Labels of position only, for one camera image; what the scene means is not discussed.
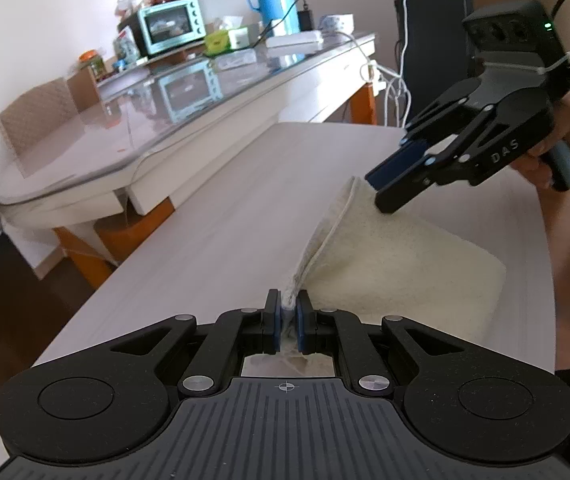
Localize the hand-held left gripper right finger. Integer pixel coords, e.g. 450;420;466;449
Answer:
295;290;463;396

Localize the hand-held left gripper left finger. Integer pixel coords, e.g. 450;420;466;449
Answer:
109;288;283;396

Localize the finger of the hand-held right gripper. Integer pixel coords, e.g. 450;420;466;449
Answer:
375;107;503;213
365;78;488;191

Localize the cream towel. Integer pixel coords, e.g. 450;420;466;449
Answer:
242;176;507;376

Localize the person's right hand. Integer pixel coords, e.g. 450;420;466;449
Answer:
514;152;553;191

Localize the tall black cabinet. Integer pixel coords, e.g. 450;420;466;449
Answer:
392;0;476;128

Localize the white power strip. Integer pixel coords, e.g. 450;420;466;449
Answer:
317;14;356;34

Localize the flat white device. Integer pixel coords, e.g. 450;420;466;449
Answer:
265;30;324;51

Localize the white and green box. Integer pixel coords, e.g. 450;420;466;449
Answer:
227;27;251;50

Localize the green tissue box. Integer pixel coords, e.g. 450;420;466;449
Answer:
204;30;231;56

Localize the white glass-topped dining table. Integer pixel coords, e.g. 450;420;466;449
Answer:
0;30;381;291

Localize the teal toaster oven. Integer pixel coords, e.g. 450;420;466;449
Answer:
125;0;206;58

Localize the blue and white packet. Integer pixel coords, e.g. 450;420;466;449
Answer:
114;27;139;66

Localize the brown cardboard box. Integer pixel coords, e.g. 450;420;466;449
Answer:
66;66;101;110

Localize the patterned cardboard panel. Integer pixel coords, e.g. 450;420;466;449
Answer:
0;77;80;161

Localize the orange-lid jar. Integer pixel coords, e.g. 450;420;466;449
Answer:
79;50;108;81

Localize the white wall plug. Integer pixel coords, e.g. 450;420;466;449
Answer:
360;60;389;94

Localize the white cable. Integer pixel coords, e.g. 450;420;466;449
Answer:
395;0;416;128
335;30;408;128

